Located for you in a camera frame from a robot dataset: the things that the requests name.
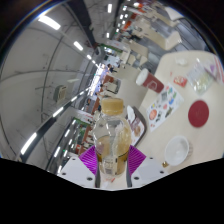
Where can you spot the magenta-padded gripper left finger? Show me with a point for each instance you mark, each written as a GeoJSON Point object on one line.
{"type": "Point", "coordinates": [76, 170]}

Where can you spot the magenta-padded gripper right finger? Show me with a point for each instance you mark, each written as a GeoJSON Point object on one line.
{"type": "Point", "coordinates": [148, 170]}

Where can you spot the clear bottle with yellow drink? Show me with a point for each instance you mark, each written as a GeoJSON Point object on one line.
{"type": "Point", "coordinates": [111, 140]}

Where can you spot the printed paper tray liner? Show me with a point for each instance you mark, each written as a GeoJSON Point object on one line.
{"type": "Point", "coordinates": [137, 128]}

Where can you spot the white crumpled napkin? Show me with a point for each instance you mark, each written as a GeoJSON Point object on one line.
{"type": "Point", "coordinates": [131, 114]}

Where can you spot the colourful sticker sheet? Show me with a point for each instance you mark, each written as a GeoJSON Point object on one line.
{"type": "Point", "coordinates": [163, 108]}

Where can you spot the flat round red coaster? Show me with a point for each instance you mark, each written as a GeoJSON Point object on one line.
{"type": "Point", "coordinates": [198, 113]}

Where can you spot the ceiling air conditioner unit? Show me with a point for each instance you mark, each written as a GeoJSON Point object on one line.
{"type": "Point", "coordinates": [60, 93]}

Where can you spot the red paper cup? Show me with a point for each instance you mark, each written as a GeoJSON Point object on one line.
{"type": "Point", "coordinates": [151, 81]}

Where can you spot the small red sachet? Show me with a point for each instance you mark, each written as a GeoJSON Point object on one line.
{"type": "Point", "coordinates": [180, 81]}

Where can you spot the clear plastic bag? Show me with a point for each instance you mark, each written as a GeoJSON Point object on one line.
{"type": "Point", "coordinates": [201, 78]}

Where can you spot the group of beige chairs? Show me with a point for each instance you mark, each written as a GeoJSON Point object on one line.
{"type": "Point", "coordinates": [141, 50]}

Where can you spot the group of ceiling lights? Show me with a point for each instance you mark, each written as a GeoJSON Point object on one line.
{"type": "Point", "coordinates": [49, 22]}

